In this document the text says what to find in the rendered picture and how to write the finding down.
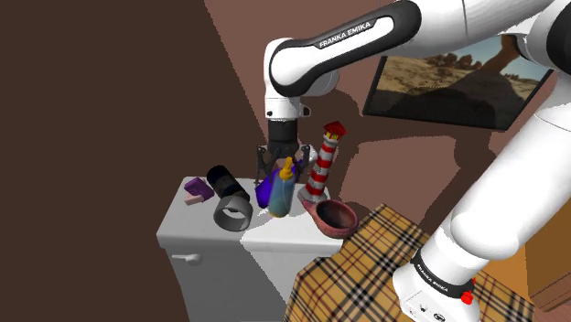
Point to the white toilet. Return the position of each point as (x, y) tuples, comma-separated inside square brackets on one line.
[(223, 276)]

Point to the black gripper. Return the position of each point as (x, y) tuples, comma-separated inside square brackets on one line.
[(283, 134)]

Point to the dark red bowl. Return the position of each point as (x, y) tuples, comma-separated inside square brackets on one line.
[(334, 218)]

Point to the black grey cylinder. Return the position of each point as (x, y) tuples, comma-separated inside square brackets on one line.
[(229, 200)]

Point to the blue bottle with yellow cap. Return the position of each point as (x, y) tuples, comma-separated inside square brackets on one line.
[(282, 196)]

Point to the red white lighthouse figure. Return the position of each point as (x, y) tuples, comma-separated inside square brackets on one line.
[(322, 167)]

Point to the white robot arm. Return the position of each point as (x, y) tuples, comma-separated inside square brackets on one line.
[(490, 209)]

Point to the purple vase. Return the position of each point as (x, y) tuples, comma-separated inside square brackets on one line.
[(265, 189)]

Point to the landscape wall picture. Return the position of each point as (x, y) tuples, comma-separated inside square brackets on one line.
[(446, 89)]

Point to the purple pink soap block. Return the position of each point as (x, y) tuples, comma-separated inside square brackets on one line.
[(197, 191)]

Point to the plaid patterned robot stand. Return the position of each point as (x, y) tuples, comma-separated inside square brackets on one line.
[(357, 272)]

